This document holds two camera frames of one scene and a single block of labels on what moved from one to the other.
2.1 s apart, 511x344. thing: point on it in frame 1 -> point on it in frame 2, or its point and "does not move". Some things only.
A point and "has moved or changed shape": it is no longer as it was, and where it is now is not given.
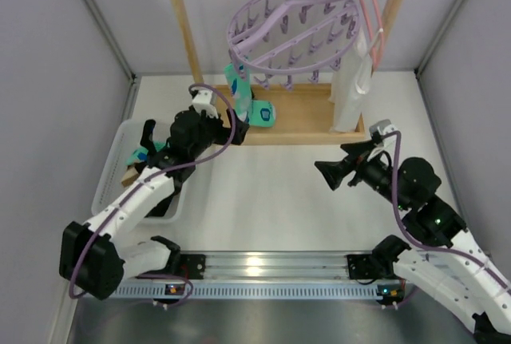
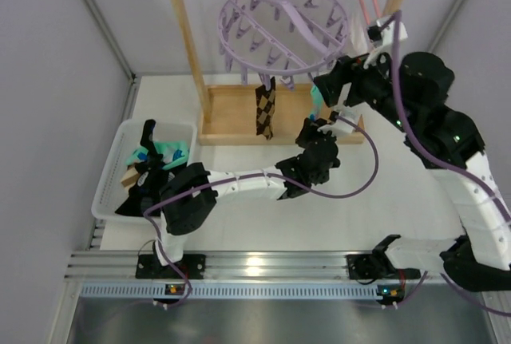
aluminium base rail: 263,266 does not move
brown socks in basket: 130,175 does not move
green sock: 258,112 -> 316,104
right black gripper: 360,163 -> 333,81
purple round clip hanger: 293,30 has moved or changed shape
